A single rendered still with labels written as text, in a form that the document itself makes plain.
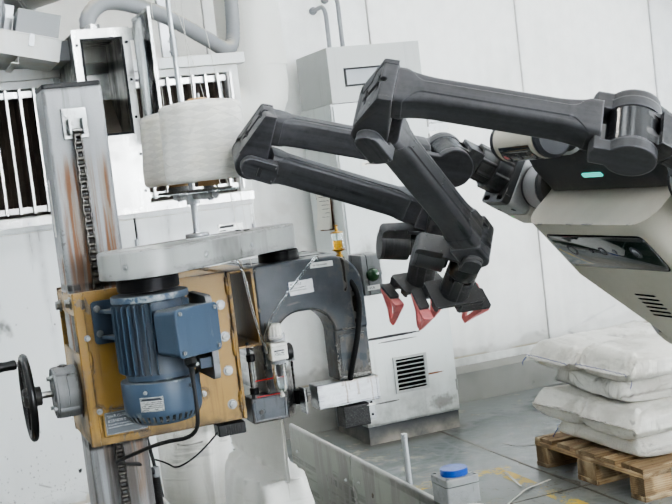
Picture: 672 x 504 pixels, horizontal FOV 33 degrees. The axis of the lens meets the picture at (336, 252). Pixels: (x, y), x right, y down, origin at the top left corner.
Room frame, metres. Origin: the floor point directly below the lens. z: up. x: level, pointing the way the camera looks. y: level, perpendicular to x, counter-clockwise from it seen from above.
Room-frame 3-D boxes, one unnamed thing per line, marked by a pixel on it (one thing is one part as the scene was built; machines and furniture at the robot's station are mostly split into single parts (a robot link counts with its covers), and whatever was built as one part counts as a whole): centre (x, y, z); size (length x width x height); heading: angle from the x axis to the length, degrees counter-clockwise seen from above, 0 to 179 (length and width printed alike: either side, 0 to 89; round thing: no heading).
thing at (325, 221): (6.40, 0.04, 1.34); 0.24 x 0.04 x 0.32; 21
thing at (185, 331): (2.13, 0.29, 1.25); 0.10 x 0.08 x 0.12; 136
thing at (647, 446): (5.13, -1.23, 0.20); 0.66 x 0.44 x 0.12; 21
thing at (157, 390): (2.21, 0.37, 1.21); 0.15 x 0.15 x 0.25
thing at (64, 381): (2.36, 0.59, 1.14); 0.11 x 0.06 x 0.11; 21
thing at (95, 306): (2.27, 0.43, 1.27); 0.12 x 0.09 x 0.09; 111
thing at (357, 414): (2.51, -0.01, 0.98); 0.09 x 0.05 x 0.05; 111
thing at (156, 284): (2.21, 0.37, 1.35); 0.12 x 0.12 x 0.04
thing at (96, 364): (2.44, 0.42, 1.18); 0.34 x 0.25 x 0.31; 111
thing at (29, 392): (2.33, 0.66, 1.13); 0.18 x 0.11 x 0.18; 21
